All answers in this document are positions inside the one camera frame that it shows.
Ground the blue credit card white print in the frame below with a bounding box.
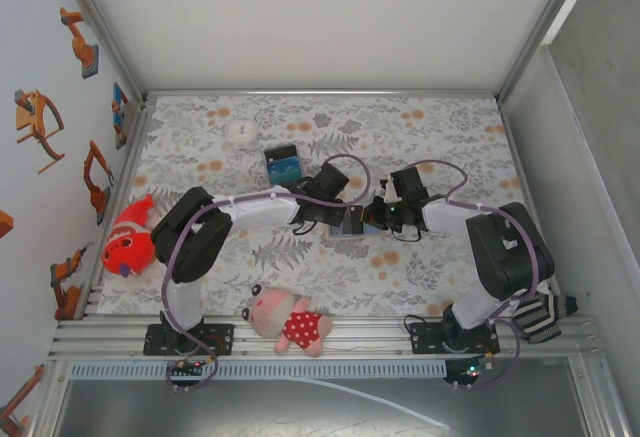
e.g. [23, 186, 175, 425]
[265, 155, 305, 186]

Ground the floral table mat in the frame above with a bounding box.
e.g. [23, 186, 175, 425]
[97, 94, 555, 318]

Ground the white round lidded container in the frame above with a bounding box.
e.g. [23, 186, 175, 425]
[223, 120, 258, 145]

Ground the pink pig plush toy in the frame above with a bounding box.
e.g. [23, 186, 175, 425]
[241, 283, 335, 359]

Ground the striped black white sock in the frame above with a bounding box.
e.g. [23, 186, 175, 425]
[512, 292, 579, 344]

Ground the right circuit board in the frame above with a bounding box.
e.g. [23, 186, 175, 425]
[443, 354, 496, 389]

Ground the circuit board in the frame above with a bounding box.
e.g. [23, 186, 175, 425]
[166, 358, 207, 383]
[443, 354, 496, 389]

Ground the red plush toy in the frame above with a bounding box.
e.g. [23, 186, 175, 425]
[101, 194, 157, 278]

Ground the left circuit board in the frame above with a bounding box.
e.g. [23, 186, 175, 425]
[166, 358, 207, 383]

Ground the orange excavator sticker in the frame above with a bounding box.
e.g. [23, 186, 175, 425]
[81, 139, 116, 227]

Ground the blue orange gantry sticker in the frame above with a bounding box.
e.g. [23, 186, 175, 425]
[109, 81, 134, 152]

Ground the orange claw sticker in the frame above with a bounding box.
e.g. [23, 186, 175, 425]
[13, 89, 67, 175]

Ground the aluminium rear rail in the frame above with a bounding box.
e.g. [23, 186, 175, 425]
[142, 88, 504, 104]

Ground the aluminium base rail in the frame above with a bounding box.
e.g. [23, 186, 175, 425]
[47, 312, 609, 362]

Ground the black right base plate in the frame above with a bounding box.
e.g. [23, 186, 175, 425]
[409, 321, 501, 357]

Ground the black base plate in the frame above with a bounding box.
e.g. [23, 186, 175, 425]
[143, 323, 236, 357]
[409, 321, 501, 357]

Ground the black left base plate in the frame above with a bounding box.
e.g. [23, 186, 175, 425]
[143, 323, 236, 357]

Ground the white slotted cable duct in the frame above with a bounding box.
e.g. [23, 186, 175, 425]
[69, 360, 449, 382]

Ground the aluminium corner post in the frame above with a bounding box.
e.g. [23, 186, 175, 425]
[497, 0, 607, 106]
[53, 0, 151, 108]

